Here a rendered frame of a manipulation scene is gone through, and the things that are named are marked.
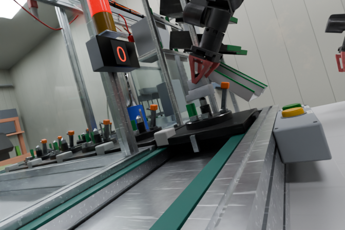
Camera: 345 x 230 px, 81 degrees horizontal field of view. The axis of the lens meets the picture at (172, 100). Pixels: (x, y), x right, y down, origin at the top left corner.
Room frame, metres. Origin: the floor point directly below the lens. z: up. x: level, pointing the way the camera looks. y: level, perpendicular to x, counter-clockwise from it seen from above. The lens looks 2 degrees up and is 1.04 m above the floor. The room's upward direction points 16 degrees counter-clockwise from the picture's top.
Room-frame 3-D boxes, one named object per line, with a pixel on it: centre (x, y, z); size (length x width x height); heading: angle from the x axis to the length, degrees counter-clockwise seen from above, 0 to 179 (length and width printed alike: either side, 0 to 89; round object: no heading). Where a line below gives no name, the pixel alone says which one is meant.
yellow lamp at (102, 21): (0.49, 0.11, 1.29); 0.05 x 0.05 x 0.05
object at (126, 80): (1.52, 0.31, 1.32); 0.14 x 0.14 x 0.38
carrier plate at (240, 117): (0.60, -0.09, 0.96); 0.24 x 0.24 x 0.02; 60
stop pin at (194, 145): (0.49, -0.02, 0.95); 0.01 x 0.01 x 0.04; 60
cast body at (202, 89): (0.60, -0.08, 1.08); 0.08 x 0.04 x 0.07; 60
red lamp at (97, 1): (0.49, 0.11, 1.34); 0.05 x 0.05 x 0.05
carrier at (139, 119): (0.73, 0.13, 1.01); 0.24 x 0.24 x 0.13; 60
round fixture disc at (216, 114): (0.60, -0.09, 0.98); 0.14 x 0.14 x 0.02
